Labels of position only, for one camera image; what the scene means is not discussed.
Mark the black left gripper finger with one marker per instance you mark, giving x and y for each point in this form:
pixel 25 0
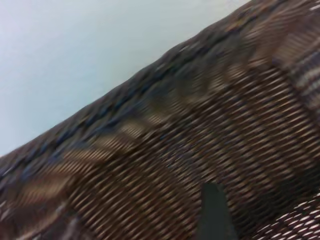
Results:
pixel 215 215

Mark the dark brown wicker basket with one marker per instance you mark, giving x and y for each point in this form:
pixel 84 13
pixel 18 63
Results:
pixel 190 130

